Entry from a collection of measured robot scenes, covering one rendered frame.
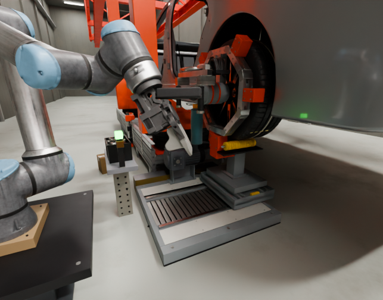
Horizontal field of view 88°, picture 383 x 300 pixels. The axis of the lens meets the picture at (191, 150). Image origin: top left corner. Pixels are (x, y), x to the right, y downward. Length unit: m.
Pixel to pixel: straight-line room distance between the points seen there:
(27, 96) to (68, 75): 0.50
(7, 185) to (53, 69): 0.56
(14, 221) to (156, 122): 0.73
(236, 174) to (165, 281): 0.87
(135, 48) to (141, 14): 1.17
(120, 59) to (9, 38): 0.26
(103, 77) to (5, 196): 0.60
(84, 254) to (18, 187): 0.36
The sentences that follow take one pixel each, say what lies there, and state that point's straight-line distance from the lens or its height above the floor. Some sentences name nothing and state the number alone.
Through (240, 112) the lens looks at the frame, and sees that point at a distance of 1.18.
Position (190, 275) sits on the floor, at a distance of 1.17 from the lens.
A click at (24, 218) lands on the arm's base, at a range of 1.06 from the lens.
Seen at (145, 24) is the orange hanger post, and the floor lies 1.31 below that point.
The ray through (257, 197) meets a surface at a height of 0.14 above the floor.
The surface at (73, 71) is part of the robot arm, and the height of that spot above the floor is 0.93.
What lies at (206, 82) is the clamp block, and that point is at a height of 0.91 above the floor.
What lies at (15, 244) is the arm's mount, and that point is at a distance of 1.05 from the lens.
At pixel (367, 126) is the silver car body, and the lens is 0.91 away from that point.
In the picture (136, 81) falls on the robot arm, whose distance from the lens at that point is 0.53.
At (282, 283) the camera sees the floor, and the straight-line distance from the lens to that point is 1.22.
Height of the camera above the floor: 0.90
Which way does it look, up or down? 18 degrees down
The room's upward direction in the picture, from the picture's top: straight up
